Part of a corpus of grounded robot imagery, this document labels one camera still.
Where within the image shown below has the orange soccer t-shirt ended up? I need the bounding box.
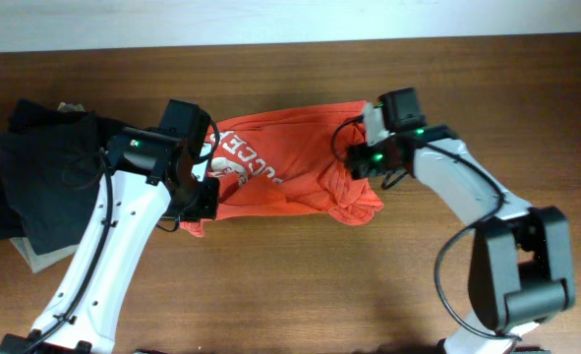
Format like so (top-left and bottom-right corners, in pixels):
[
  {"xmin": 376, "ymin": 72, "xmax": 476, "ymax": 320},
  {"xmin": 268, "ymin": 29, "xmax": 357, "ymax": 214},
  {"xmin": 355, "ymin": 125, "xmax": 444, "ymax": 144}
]
[{"xmin": 207, "ymin": 100, "xmax": 383, "ymax": 226}]

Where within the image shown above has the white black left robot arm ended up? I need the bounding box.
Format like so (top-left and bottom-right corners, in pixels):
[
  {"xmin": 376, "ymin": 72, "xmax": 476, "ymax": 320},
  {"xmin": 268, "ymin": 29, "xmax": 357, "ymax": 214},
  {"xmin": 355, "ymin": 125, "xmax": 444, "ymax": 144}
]
[{"xmin": 0, "ymin": 128, "xmax": 220, "ymax": 354}]

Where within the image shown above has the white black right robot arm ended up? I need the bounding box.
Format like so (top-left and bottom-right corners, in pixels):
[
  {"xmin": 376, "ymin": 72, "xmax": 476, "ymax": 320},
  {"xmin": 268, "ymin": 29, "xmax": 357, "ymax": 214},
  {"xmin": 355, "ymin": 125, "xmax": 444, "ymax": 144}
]
[{"xmin": 344, "ymin": 126, "xmax": 576, "ymax": 353}]

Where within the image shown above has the black folded shirt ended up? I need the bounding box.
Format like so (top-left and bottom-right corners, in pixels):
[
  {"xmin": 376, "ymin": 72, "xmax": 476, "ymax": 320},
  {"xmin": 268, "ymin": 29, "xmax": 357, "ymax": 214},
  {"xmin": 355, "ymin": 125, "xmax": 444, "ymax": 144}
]
[{"xmin": 0, "ymin": 99, "xmax": 127, "ymax": 255}]

